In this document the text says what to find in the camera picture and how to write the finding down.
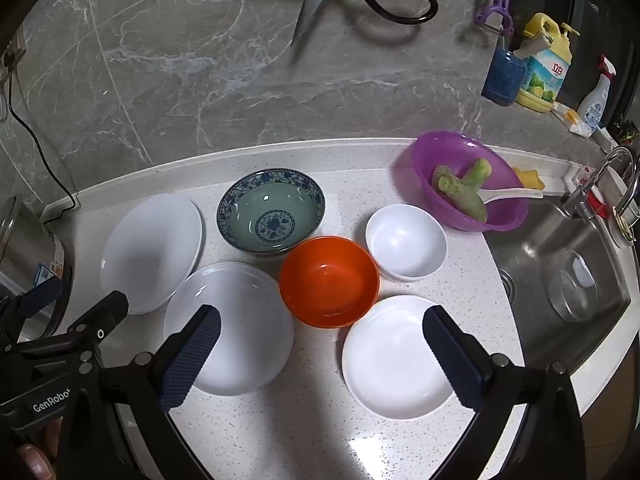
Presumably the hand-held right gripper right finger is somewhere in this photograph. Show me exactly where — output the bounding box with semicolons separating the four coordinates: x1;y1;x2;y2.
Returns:
422;305;587;480

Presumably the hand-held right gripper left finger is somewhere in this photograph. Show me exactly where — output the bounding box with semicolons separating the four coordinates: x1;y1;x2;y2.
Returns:
99;304;222;480

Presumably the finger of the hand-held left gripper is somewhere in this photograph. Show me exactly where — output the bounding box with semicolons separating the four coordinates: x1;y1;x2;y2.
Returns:
16;276;64;318
65;290;131;361

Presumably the white plate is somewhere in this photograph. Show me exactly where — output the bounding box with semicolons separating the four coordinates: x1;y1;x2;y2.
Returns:
163;261;295;397
341;295;473;421
100;193;205;316

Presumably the white bowl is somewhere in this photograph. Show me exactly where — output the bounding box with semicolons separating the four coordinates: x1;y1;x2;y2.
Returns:
365;204;447;282

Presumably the orange plastic bowl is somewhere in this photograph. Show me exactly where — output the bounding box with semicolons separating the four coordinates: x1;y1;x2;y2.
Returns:
278;236;381;330

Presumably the blue patterned ceramic bowl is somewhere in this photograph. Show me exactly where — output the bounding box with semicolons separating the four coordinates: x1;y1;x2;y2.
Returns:
216;169;326;258

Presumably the person's left hand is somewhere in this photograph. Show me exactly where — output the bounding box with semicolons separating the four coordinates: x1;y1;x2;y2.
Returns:
16;417;65;480

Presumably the stainless steel cooker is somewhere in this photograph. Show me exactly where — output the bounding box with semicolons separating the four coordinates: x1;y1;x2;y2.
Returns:
0;195;76;341

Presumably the steel sink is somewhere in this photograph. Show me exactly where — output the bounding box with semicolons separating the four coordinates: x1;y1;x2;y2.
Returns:
485;195;633;376

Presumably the clear glass bowl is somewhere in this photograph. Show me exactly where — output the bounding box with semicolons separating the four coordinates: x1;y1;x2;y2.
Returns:
548;249;598;323

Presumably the green vegetable stem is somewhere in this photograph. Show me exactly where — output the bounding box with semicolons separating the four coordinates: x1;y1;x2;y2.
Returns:
431;164;488;222
462;158;494;196

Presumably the white spoon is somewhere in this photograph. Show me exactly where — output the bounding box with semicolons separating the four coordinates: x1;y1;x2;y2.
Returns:
480;187;544;206

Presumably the yellow sponge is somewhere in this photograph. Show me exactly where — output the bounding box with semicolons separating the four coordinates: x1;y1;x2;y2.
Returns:
512;167;544;191

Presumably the steel faucet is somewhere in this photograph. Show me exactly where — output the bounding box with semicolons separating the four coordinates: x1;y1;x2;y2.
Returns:
560;145;640;248

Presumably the purple plastic bowl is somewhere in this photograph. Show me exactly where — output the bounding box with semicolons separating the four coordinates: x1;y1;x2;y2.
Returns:
392;131;530;232

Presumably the red white tag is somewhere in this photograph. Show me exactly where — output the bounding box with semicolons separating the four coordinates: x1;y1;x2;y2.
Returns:
587;187;609;219

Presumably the white yellow packet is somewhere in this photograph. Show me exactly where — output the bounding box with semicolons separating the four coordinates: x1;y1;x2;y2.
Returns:
552;102;596;137

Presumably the blue cup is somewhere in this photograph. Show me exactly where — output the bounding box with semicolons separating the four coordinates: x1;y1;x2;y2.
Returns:
481;47;527;107

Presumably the white spray bottle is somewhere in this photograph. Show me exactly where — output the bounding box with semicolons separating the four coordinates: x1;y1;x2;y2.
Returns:
576;55;618;128

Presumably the yellow dish soap bottle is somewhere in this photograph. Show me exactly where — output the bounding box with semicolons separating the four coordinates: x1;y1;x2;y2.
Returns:
515;12;581;113

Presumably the black power cable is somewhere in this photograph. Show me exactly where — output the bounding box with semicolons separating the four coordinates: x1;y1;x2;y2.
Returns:
2;67;78;223

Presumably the white utensil handle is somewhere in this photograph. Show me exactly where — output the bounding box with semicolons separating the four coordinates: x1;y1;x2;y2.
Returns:
515;35;552;59

